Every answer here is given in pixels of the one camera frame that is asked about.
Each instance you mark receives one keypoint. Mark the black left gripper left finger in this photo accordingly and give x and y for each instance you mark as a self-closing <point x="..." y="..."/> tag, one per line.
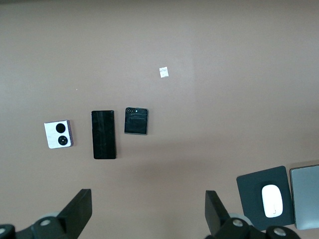
<point x="77" y="211"/>

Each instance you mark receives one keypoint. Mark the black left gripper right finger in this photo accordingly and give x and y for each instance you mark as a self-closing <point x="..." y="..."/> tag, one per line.
<point x="216" y="219"/>

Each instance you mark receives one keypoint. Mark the black slab smartphone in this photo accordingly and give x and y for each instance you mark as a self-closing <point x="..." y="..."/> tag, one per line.
<point x="104" y="134"/>

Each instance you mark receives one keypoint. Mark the silver laptop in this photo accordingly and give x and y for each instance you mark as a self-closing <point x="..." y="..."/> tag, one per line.
<point x="306" y="196"/>

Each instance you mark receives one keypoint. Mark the black flip phone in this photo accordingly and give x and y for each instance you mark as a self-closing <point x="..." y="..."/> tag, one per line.
<point x="136" y="123"/>

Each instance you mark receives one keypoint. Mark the white computer mouse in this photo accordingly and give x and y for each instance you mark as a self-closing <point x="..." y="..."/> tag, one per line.
<point x="272" y="199"/>

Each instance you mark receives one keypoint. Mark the black mouse pad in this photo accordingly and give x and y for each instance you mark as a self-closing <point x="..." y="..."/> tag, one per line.
<point x="249" y="199"/>

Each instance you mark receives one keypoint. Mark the white lilac flip phone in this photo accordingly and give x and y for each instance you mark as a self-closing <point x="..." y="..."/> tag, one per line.
<point x="53" y="139"/>

